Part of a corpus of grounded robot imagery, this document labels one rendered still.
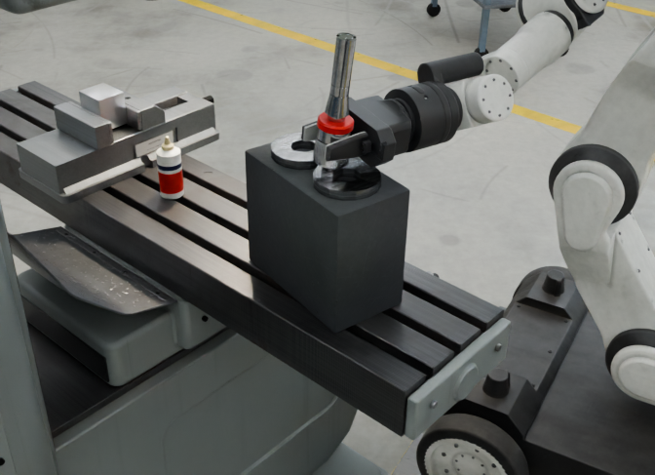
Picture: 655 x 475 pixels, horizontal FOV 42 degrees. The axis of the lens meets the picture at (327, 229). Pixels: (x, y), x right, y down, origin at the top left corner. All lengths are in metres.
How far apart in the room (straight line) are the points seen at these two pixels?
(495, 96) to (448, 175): 2.34
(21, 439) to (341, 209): 0.53
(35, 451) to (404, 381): 0.52
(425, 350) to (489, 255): 1.92
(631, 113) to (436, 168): 2.22
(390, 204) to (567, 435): 0.66
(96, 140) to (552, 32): 0.76
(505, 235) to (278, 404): 1.62
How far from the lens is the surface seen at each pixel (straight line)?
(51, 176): 1.50
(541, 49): 1.32
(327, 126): 1.08
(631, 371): 1.58
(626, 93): 1.40
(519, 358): 1.71
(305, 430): 1.86
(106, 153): 1.53
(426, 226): 3.17
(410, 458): 1.75
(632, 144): 1.43
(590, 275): 1.54
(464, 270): 2.96
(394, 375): 1.11
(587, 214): 1.44
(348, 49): 1.05
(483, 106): 1.19
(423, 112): 1.15
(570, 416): 1.64
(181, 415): 1.54
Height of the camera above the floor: 1.68
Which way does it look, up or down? 32 degrees down
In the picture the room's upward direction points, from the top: 1 degrees clockwise
